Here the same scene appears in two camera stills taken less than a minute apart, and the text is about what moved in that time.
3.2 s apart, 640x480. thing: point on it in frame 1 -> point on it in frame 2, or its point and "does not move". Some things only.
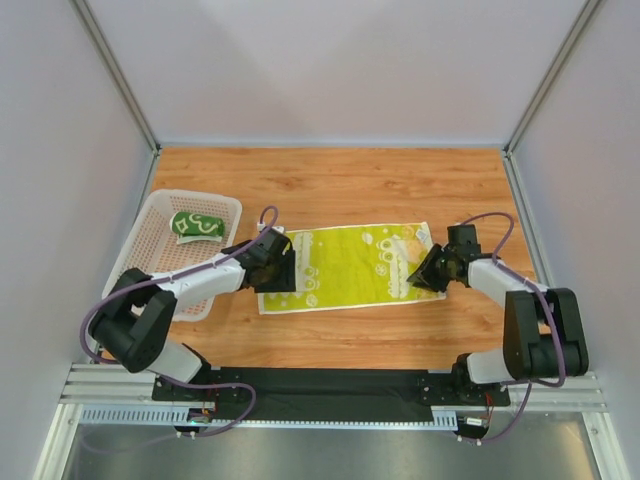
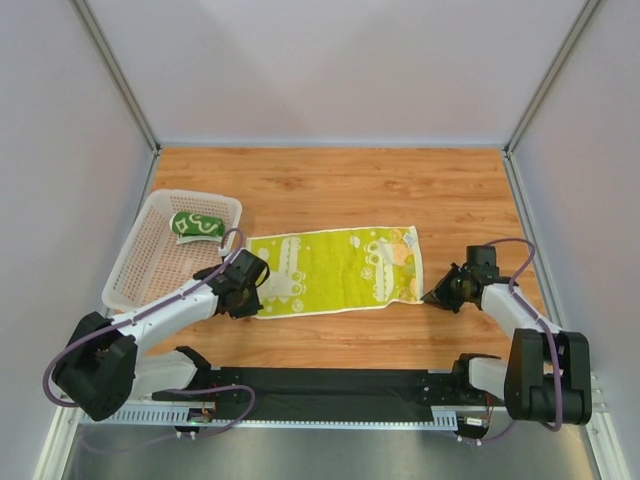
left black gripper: [279, 267] -> [252, 293]
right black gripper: [436, 267] -> [447, 290]
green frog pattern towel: [190, 226] does not move
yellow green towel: [351, 267] does not move
